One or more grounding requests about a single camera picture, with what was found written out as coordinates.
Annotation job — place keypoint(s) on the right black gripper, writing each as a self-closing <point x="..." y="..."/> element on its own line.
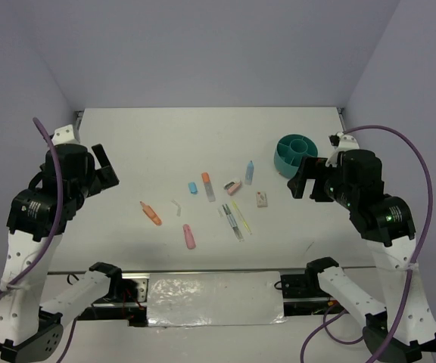
<point x="308" y="169"/>

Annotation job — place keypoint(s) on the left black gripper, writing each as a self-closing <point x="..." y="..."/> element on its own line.
<point x="105" y="176"/>

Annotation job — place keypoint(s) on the yellow thin highlighter pen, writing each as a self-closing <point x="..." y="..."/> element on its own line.
<point x="240" y="215"/>

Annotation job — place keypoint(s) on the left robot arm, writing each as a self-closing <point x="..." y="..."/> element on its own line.
<point x="30" y="329"/>

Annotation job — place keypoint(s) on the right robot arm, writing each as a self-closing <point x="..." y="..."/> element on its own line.
<point x="402" y="327"/>

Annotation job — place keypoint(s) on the teal round organizer container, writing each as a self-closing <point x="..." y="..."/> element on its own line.
<point x="290" y="150"/>

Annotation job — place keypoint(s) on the white eraser with label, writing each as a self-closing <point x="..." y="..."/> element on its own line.
<point x="261" y="199"/>

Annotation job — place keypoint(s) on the blue transparent highlighter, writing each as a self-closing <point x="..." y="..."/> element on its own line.
<point x="249" y="174"/>

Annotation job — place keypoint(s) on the orange transparent highlighter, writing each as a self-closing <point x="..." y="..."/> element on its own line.
<point x="150" y="213"/>

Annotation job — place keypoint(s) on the pink white correction tape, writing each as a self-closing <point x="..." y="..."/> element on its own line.
<point x="232" y="186"/>

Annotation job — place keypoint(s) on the blue highlighter cap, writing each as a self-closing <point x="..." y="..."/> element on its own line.
<point x="192" y="188"/>

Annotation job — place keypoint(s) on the grey highlighter orange cap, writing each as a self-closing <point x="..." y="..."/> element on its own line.
<point x="208" y="187"/>

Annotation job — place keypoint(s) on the silver foil sheet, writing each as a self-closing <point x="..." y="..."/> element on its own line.
<point x="214" y="299"/>

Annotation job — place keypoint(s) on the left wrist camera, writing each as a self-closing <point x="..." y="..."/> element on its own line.
<point x="68" y="134"/>

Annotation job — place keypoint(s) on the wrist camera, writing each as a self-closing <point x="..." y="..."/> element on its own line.
<point x="68" y="134"/>
<point x="341" y="143"/>

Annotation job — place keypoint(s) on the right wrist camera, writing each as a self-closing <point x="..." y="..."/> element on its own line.
<point x="341" y="143"/>

